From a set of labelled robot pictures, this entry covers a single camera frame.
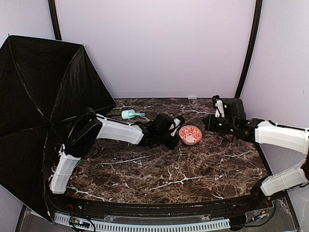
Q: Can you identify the black and mint umbrella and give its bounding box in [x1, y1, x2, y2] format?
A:
[0, 33, 147, 224]

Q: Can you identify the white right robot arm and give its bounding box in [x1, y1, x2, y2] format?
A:
[203, 95, 309, 198]

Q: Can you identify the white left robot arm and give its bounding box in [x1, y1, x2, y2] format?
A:
[49, 108, 185, 194]

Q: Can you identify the orange patterned ceramic bowl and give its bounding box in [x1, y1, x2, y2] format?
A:
[179, 125, 202, 145]

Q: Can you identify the black front table rail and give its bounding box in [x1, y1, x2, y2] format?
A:
[46, 193, 274, 218]

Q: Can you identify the grey slotted cable duct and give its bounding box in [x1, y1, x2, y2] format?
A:
[53, 211, 231, 231]

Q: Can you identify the black right corner post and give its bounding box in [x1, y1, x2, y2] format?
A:
[234, 0, 263, 99]

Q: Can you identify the black corner post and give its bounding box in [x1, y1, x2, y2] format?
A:
[48, 0, 62, 41]
[234, 0, 263, 99]

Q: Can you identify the black left corner post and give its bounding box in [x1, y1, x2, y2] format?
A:
[48, 0, 62, 41]

